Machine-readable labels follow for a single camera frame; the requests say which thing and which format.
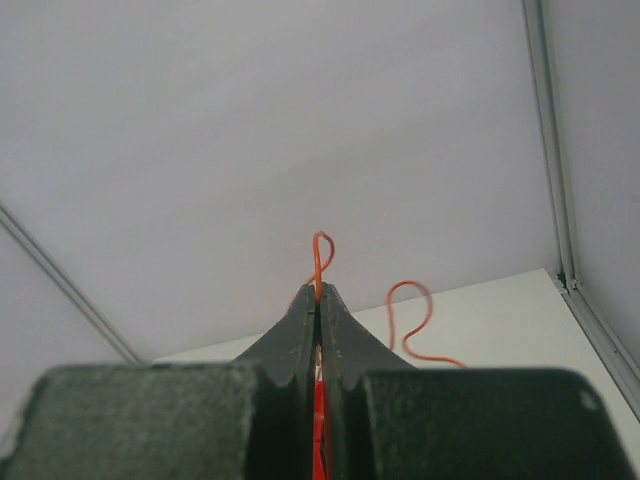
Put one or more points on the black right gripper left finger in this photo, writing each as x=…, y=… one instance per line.
x=249, y=418

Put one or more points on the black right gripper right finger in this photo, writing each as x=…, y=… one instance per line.
x=386, y=419

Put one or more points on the right aluminium table rail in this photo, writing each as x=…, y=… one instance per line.
x=616, y=359

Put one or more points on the left aluminium frame post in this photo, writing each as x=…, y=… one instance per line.
x=68, y=287

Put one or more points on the aluminium frame post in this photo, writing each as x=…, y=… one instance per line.
x=68, y=287
x=546, y=84

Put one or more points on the right aluminium frame post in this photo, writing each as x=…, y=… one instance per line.
x=546, y=84

